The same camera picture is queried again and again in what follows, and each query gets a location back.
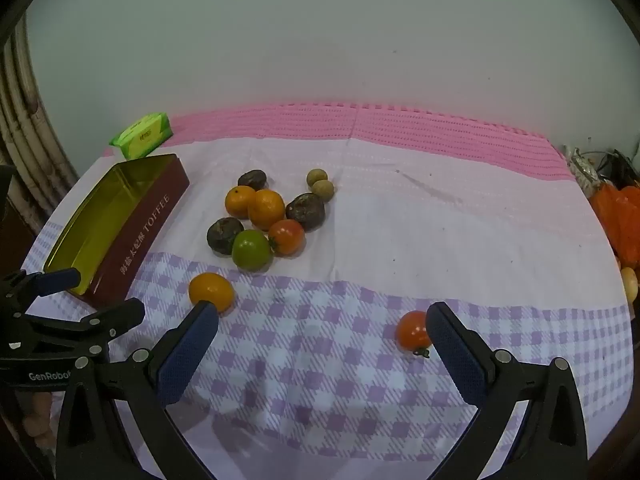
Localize small green lime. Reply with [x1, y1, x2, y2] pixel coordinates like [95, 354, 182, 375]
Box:
[231, 229, 274, 271]

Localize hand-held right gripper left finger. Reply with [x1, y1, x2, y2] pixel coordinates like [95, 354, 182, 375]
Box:
[54, 301, 219, 480]

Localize pink and purple checked cloth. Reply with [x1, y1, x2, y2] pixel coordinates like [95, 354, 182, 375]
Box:
[22, 101, 631, 480]

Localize person's left hand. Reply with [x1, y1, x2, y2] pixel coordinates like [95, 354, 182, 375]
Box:
[22, 391, 55, 453]

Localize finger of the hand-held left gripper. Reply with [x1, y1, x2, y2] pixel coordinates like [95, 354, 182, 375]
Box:
[0, 297, 147, 361]
[0, 267, 82, 317]

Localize dark brown round fruit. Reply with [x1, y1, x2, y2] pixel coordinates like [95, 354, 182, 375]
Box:
[285, 192, 327, 232]
[237, 169, 269, 191]
[206, 217, 246, 256]

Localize orange mandarin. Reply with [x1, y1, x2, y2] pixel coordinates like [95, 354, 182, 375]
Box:
[188, 272, 235, 313]
[247, 188, 286, 231]
[224, 185, 258, 220]

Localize pale yellow round object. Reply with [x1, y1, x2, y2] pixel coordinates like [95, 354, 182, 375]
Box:
[620, 266, 639, 306]

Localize orange plastic bag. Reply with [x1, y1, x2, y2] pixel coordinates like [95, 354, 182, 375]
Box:
[590, 182, 640, 266]

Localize bamboo furniture frame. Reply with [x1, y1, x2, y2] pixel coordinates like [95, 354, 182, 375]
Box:
[0, 30, 78, 221]

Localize red tomato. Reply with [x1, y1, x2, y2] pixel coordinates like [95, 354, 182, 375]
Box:
[268, 218, 306, 258]
[395, 310, 432, 359]

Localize maroon and gold tin box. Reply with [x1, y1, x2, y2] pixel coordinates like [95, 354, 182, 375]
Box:
[42, 153, 191, 308]

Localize crumpled foil wrapper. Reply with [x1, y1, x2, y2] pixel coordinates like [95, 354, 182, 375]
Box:
[562, 145, 601, 191]

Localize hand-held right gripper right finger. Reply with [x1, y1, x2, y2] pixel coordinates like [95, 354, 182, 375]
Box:
[425, 301, 588, 480]

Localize green tissue packet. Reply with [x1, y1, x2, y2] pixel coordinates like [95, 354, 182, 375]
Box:
[109, 112, 174, 161]

